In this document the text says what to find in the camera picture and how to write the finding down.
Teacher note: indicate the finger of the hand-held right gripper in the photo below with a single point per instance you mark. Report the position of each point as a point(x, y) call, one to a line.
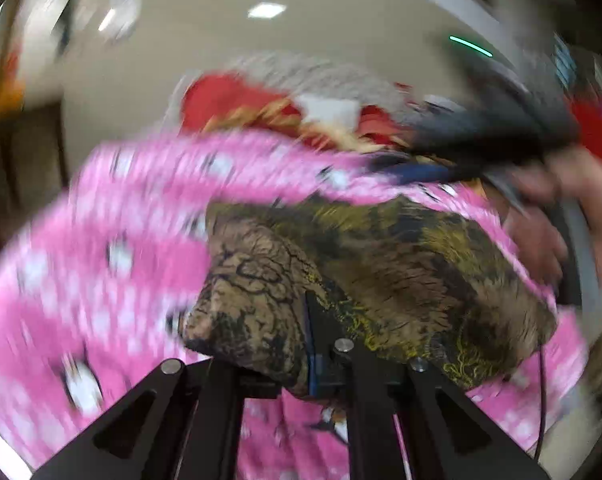
point(421, 172)

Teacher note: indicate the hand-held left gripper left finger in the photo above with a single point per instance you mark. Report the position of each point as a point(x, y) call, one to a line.
point(221, 400)

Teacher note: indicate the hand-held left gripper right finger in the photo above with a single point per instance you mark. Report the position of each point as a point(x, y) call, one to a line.
point(315, 365)

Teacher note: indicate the brown yellow patterned garment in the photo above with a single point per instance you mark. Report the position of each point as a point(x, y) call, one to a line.
point(406, 270)

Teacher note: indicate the person's right hand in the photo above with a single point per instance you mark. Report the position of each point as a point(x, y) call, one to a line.
point(531, 230)

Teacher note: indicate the red pillow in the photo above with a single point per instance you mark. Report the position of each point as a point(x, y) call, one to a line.
point(381, 122)
point(216, 100)

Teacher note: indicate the white and red cloth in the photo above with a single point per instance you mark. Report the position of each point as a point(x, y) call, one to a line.
point(598, 130)

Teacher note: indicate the grey fuzzy cloth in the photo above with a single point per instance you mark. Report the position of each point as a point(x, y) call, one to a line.
point(306, 72)

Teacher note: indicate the pink printed blanket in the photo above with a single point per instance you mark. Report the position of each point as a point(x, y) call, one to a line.
point(106, 220)

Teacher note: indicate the ceiling light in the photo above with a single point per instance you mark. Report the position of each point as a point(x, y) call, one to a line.
point(267, 10)

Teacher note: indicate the dark wooden cabinet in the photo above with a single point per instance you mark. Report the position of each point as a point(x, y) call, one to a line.
point(16, 170)

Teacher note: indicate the orange object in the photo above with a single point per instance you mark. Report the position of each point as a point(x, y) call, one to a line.
point(1, 95)

